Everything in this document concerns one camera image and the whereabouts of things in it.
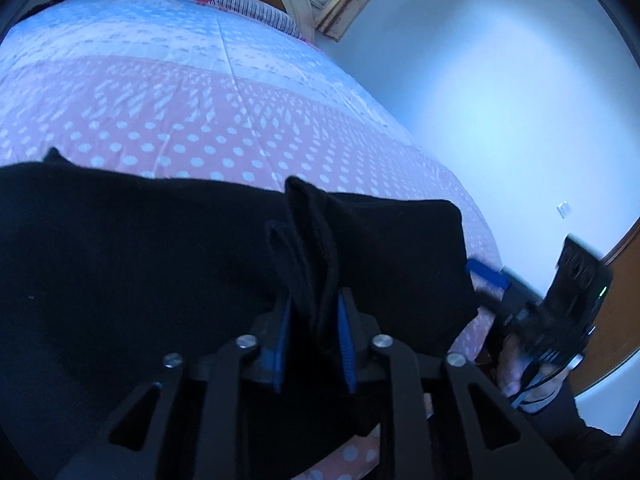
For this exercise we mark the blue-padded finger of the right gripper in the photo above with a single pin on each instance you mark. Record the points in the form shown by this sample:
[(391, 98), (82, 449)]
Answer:
[(496, 278)]

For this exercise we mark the white wall socket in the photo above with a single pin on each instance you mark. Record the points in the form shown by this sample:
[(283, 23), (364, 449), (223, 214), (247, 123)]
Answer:
[(564, 209)]

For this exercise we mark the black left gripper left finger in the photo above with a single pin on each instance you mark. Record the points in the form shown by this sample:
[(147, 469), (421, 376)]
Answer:
[(257, 356)]

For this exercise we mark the striped pillow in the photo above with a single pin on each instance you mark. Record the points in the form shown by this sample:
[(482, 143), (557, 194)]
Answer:
[(261, 12)]

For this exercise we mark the black pants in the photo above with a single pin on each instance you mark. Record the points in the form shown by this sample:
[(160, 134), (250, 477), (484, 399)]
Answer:
[(103, 274)]

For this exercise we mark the pink and blue polka-dot bedspread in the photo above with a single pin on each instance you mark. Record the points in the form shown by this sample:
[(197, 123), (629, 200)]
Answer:
[(171, 89)]

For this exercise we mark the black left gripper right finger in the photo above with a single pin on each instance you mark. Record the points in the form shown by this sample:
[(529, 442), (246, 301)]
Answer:
[(386, 373)]

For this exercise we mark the person's right hand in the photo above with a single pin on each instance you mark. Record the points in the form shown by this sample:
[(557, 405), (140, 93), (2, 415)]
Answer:
[(511, 367)]

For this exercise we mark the wooden door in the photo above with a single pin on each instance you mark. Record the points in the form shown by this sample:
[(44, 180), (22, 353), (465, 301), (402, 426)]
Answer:
[(616, 338)]

